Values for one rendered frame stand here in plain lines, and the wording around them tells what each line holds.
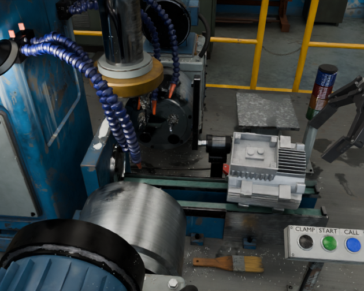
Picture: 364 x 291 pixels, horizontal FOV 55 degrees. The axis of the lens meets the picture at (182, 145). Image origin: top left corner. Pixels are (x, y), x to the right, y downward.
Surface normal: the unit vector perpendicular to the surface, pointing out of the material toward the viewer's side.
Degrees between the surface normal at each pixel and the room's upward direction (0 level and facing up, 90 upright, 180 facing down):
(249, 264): 2
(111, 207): 13
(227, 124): 0
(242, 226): 90
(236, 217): 90
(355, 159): 0
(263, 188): 23
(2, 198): 90
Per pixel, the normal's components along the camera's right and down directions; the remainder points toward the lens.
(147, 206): 0.35, -0.73
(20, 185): -0.08, 0.61
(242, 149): -0.07, -0.50
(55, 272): 0.07, -0.79
